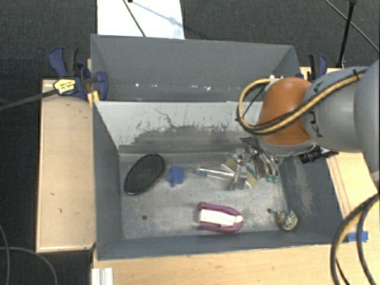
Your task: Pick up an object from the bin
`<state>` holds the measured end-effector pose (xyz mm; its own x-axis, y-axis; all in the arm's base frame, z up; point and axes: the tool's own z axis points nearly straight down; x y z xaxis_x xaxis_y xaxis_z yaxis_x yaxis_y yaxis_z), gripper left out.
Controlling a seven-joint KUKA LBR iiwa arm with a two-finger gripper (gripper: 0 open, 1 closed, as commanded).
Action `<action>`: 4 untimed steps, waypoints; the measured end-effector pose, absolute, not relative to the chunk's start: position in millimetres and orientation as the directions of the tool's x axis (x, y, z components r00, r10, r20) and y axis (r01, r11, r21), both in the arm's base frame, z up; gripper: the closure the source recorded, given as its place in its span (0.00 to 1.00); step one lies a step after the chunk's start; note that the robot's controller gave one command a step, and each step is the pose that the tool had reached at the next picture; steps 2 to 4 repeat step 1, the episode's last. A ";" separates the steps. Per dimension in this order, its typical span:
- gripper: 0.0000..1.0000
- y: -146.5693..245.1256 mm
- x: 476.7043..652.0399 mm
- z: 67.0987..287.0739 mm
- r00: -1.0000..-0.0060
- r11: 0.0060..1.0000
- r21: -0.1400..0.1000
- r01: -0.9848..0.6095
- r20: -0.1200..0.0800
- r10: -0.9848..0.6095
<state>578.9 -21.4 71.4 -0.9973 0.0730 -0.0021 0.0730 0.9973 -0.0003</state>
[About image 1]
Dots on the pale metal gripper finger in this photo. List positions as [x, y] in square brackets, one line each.
[247, 182]
[235, 183]

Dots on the clear plastic tube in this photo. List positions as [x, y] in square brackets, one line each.
[214, 172]

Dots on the purple and white stapler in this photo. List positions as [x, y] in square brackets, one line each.
[218, 217]

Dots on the blue star-shaped toy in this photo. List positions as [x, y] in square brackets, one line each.
[175, 176]

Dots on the black oval mesh disc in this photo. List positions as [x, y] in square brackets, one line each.
[144, 174]

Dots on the grey metal bin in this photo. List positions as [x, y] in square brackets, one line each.
[190, 70]

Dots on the pale wood board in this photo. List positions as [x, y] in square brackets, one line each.
[66, 171]

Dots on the black cylinder on white bracket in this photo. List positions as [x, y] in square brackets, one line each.
[311, 156]

